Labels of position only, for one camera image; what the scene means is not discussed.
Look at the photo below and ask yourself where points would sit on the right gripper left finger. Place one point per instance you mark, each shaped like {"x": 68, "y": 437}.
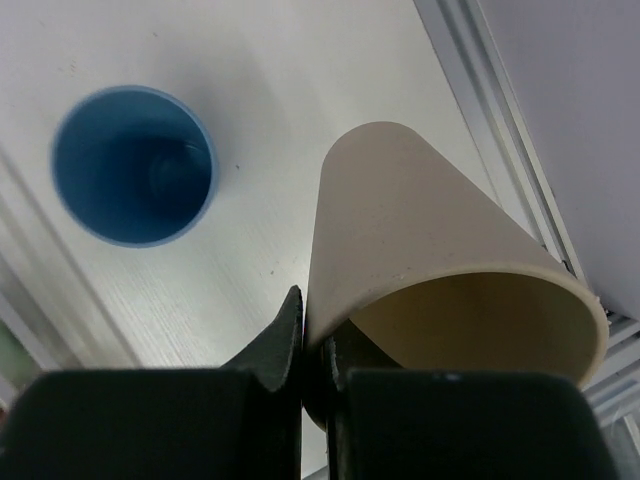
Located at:
{"x": 241, "y": 420}

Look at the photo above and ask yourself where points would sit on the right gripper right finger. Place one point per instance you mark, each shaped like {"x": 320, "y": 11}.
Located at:
{"x": 385, "y": 422}

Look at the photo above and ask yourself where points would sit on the beige cup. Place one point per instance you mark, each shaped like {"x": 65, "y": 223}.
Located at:
{"x": 433, "y": 274}

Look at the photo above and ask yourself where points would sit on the blue cup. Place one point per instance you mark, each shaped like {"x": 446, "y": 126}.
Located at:
{"x": 134, "y": 166}

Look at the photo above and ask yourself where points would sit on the clear wire dish rack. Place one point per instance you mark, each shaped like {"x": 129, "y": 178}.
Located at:
{"x": 17, "y": 367}

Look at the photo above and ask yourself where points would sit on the right aluminium frame post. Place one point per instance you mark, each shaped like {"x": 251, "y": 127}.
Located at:
{"x": 469, "y": 58}

